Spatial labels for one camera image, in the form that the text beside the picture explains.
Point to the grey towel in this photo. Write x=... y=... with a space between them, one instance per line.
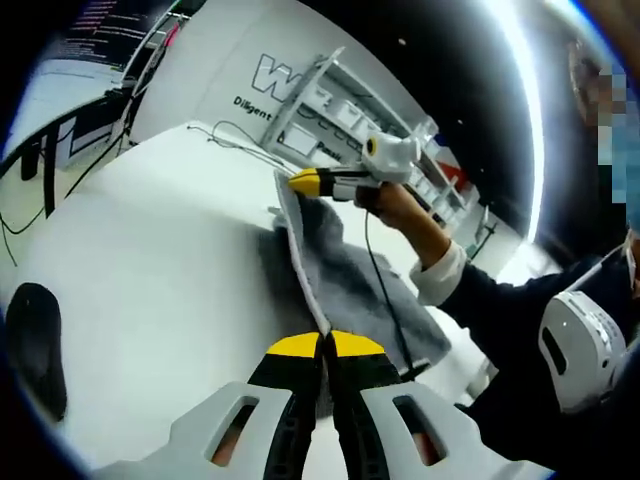
x=360 y=285

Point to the person's right hand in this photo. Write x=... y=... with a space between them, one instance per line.
x=392 y=207

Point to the rows of white storage bins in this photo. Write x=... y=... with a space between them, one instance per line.
x=345 y=112

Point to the grey metal shelving unit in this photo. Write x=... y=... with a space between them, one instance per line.
x=295 y=110

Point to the long ceiling light strip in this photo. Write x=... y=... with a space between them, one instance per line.
x=530 y=125

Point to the person's dark clothed torso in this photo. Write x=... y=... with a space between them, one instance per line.
x=525 y=425

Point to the white chest device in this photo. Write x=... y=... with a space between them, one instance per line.
x=575 y=350

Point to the pink hanging tag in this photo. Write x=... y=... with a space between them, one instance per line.
x=172 y=36

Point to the black computer mouse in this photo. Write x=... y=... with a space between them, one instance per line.
x=37 y=350

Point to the black desktop monitor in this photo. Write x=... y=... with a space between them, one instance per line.
x=105 y=30

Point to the grey office desk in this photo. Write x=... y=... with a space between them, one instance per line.
x=60 y=100

